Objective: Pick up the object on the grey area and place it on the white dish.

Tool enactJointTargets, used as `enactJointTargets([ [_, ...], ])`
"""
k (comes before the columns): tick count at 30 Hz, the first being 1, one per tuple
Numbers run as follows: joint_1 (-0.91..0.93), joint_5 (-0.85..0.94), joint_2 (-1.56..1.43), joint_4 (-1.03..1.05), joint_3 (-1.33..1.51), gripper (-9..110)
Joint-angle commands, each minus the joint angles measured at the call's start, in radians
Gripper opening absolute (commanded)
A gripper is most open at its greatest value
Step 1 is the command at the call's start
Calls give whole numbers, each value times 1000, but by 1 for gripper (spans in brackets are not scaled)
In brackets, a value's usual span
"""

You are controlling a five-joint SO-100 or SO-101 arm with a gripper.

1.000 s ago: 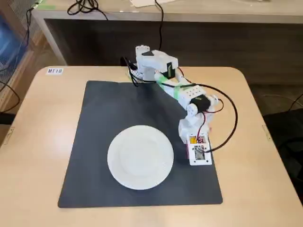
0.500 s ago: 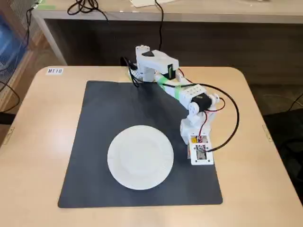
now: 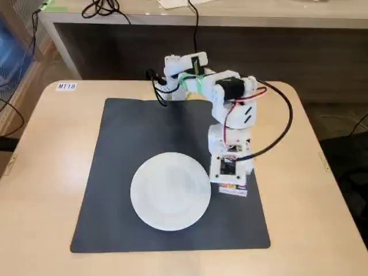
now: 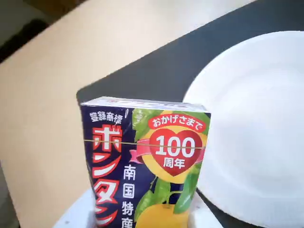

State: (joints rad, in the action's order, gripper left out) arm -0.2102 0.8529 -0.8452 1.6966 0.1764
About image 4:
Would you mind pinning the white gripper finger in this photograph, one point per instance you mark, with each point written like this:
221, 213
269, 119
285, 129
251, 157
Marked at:
204, 213
76, 213

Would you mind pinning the navy citrus candy box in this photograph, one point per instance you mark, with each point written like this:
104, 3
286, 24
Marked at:
142, 166

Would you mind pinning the white round paper dish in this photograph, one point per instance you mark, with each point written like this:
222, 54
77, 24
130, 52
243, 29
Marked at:
256, 133

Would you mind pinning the dark grey textured mat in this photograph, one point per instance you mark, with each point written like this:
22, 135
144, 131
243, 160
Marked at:
171, 61

